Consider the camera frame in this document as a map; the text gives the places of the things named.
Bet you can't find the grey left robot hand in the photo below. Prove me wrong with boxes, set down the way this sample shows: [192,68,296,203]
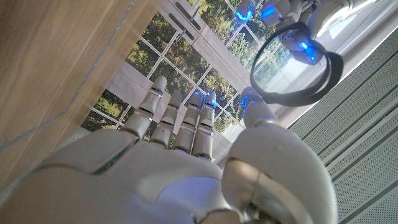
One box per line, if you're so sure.
[234,0,379,66]

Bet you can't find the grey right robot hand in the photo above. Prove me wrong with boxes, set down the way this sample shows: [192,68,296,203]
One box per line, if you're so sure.
[0,75,339,224]

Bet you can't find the printed window backdrop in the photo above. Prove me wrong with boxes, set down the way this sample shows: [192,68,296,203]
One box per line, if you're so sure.
[81,0,398,162]

